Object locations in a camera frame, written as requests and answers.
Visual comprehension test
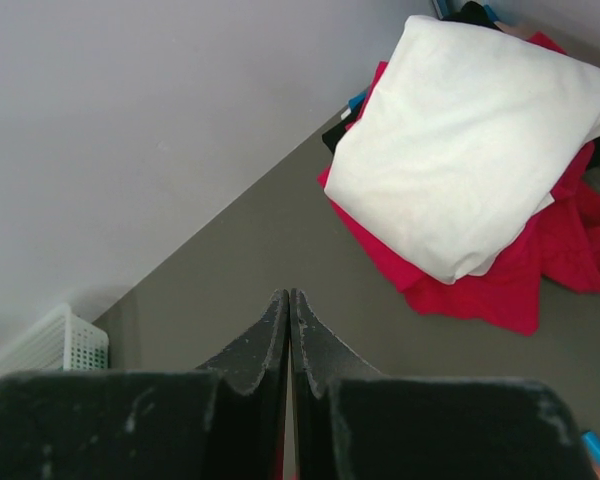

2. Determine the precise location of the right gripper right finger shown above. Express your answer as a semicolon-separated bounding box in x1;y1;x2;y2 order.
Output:
289;289;595;479

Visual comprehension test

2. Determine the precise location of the white plastic laundry basket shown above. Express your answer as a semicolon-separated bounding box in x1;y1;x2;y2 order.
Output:
0;304;109;378

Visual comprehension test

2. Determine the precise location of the folded white t shirt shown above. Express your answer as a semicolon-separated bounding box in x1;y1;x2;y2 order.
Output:
324;15;600;284

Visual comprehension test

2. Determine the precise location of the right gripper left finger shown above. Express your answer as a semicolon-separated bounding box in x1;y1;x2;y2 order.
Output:
0;290;288;479

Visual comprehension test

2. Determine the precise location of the folded pink t shirt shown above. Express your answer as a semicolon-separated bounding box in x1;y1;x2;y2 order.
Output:
316;30;600;337

